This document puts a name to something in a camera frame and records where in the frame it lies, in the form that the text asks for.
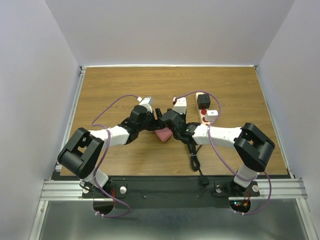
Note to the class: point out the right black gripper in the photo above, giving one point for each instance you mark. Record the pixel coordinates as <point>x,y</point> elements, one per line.
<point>182,116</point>

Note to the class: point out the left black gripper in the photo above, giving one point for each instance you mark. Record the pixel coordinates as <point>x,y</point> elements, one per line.
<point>157,124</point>

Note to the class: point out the pink triangular power socket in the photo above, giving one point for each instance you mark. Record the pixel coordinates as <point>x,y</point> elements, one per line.
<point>163,134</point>

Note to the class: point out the white red power strip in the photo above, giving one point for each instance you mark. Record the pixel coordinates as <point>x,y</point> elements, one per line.
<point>202,112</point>

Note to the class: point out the black cube socket adapter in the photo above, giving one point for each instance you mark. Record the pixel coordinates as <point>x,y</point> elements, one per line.
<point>203,101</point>

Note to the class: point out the white USB charger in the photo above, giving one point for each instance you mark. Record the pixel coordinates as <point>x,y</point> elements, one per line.
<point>211,115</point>

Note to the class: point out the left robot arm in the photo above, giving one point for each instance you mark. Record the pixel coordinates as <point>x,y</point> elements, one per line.
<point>80,154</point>

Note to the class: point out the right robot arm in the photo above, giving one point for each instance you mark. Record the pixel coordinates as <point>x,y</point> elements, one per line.
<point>252,145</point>

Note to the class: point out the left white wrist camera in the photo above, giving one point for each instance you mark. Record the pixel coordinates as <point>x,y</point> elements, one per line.
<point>147,103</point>

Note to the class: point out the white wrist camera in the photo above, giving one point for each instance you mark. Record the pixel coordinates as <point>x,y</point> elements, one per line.
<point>147,103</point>
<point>180,105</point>

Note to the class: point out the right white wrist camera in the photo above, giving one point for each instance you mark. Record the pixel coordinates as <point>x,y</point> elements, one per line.
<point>180,105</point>

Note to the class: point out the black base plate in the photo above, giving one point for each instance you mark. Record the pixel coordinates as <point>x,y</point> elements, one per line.
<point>170,192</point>

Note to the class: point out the aluminium frame rail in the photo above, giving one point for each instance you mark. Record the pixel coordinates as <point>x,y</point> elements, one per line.
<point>70,120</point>

